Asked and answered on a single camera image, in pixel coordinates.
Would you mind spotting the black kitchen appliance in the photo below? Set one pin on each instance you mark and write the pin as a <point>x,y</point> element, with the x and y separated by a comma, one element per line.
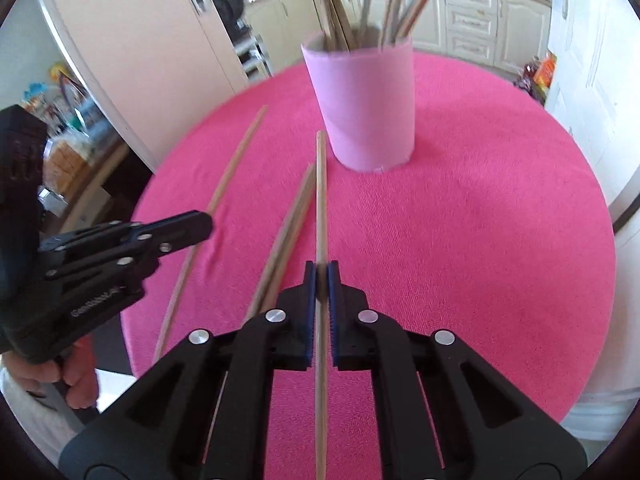
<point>227,0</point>

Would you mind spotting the bunch of wooden chopsticks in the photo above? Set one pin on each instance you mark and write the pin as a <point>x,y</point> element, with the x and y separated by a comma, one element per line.
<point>395,0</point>

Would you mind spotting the cream refrigerator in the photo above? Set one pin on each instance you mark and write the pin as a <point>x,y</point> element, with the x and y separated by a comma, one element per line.
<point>125,50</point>

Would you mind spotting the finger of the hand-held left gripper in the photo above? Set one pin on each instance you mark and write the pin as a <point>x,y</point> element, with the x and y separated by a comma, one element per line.
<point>115,272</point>
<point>180,227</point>

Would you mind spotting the light wooden chopstick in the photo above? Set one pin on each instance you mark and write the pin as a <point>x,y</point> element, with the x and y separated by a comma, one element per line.
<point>295,205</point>
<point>235,160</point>
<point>277,240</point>
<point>321,200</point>

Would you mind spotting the pink round tablecloth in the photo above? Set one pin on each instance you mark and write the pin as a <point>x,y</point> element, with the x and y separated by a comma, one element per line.
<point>475,260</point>

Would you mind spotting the colourful toys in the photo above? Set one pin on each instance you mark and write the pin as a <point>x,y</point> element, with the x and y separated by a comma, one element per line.
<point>60,92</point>

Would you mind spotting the pink cylindrical cup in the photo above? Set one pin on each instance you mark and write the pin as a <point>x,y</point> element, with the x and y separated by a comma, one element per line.
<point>367,105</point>

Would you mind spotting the person's left hand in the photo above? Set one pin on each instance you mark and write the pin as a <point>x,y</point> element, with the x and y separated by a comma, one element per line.
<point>80,375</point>

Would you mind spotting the orange snack packet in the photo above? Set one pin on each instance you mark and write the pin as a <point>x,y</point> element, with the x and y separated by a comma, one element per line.
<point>546,72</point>

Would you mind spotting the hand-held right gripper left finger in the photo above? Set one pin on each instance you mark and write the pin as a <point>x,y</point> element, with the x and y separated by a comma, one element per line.
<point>311,310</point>

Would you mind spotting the cream lower kitchen cabinets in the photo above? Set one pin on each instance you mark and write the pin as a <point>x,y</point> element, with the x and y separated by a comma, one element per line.
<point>475,20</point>

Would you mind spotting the wooden side table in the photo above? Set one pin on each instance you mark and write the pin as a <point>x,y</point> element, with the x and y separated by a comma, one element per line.
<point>100,185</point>

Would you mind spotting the metal storage rack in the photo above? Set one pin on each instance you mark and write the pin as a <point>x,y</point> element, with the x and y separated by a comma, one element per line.
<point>252,52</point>

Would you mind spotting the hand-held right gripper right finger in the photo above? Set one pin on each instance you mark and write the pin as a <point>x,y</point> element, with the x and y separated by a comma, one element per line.
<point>334,310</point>

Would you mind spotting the white door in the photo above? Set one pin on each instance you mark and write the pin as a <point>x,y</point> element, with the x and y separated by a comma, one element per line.
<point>595,85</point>

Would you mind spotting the bag of bread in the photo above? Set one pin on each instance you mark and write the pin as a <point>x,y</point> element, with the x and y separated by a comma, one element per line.
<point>72,160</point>

